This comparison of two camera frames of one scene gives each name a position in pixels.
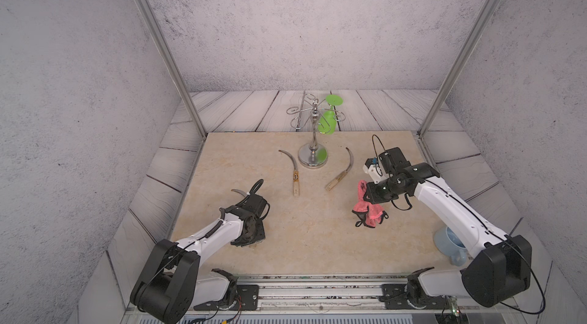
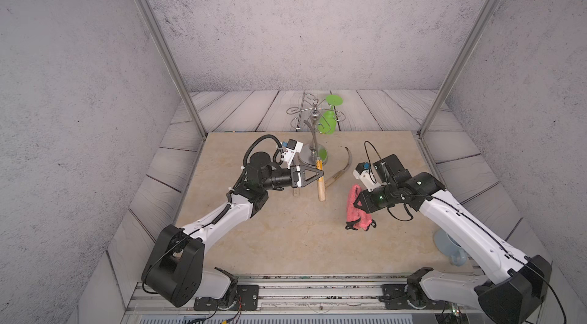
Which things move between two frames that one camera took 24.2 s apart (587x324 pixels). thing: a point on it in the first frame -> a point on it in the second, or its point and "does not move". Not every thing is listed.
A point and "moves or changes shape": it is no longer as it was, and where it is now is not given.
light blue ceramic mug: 449,245 does not move
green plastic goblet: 327,121 does not move
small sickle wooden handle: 239,191 -> 322,192
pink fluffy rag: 374,212 moves or changes shape
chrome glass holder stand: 312,155 does not move
